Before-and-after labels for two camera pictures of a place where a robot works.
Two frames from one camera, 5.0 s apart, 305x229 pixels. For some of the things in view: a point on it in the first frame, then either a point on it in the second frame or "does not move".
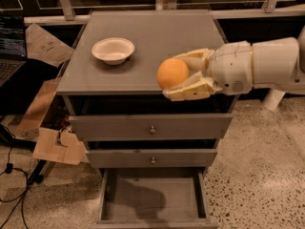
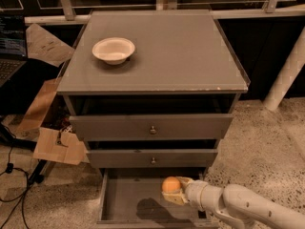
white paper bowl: [113, 51] does not move
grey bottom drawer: [153, 198] does not move
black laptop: [12, 47] does not move
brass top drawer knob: [152, 131] does not move
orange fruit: [172, 72] -> [171, 184]
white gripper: [231, 68] -> [193, 192]
